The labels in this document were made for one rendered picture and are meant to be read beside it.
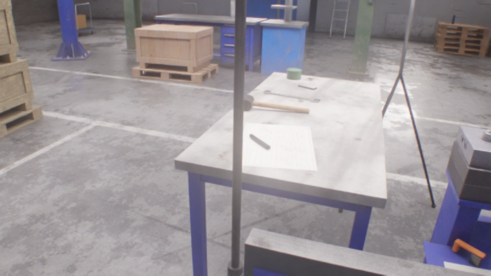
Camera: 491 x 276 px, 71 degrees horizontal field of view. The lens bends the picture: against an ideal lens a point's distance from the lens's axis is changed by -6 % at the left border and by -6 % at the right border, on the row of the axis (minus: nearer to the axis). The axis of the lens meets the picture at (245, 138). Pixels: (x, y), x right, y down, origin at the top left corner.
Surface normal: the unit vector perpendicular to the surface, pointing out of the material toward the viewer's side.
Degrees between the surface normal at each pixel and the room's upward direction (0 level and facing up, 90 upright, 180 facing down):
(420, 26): 90
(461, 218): 90
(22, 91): 90
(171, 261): 0
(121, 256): 0
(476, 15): 90
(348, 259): 0
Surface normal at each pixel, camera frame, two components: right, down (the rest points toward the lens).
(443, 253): 0.03, -0.91
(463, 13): -0.34, 0.37
